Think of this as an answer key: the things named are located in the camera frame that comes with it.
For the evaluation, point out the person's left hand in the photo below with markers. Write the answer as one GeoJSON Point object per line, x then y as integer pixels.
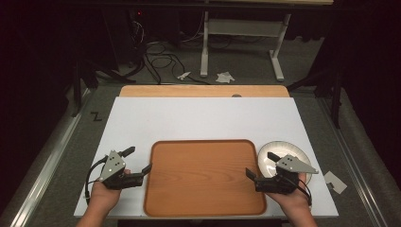
{"type": "Point", "coordinates": [104, 197]}

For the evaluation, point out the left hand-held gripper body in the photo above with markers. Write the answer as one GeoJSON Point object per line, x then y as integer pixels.
{"type": "Point", "coordinates": [112, 165]}

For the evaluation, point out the light wooden table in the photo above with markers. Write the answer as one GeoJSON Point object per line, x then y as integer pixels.
{"type": "Point", "coordinates": [195, 91]}

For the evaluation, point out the white round plate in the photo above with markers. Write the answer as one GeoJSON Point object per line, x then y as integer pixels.
{"type": "Point", "coordinates": [268, 157]}

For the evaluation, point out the white table board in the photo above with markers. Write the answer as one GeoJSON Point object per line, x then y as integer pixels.
{"type": "Point", "coordinates": [195, 118]}

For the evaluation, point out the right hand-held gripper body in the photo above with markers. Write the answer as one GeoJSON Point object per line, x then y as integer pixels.
{"type": "Point", "coordinates": [291, 164]}

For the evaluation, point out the small white paper scrap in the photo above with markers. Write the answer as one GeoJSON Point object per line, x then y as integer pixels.
{"type": "Point", "coordinates": [183, 75]}

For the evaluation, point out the white metal desk frame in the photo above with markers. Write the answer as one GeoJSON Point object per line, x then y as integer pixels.
{"type": "Point", "coordinates": [242, 26]}

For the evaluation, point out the black metal stand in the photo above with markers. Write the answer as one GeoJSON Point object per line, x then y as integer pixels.
{"type": "Point", "coordinates": [83, 82]}
{"type": "Point", "coordinates": [334, 94]}

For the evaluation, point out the person's right hand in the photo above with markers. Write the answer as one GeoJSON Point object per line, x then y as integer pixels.
{"type": "Point", "coordinates": [293, 200]}

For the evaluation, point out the brown wooden tray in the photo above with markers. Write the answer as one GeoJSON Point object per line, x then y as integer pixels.
{"type": "Point", "coordinates": [201, 176]}

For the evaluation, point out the metal floor rail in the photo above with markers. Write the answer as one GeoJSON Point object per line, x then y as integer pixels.
{"type": "Point", "coordinates": [350, 157]}
{"type": "Point", "coordinates": [47, 164]}

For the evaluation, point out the flat white paper piece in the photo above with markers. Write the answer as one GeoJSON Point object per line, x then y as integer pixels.
{"type": "Point", "coordinates": [336, 183]}

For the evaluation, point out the crumpled white paper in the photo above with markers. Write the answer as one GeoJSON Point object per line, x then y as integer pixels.
{"type": "Point", "coordinates": [224, 77]}

